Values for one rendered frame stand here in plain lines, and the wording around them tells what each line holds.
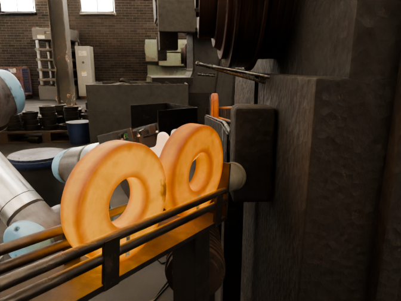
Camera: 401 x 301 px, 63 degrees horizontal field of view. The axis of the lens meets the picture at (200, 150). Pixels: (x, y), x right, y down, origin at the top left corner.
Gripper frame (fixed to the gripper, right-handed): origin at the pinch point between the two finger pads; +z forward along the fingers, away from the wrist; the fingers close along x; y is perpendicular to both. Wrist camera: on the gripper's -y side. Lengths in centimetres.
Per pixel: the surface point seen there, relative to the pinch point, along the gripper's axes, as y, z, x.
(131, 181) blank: -0.1, -1.3, -12.7
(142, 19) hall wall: 350, -652, 778
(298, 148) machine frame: -3.3, 11.5, 18.9
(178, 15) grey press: 115, -161, 246
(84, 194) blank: 0.8, 1.1, -21.9
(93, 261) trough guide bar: -6.4, 1.2, -22.9
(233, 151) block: -3.3, -6.5, 25.8
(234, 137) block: 0.1, -5.3, 25.6
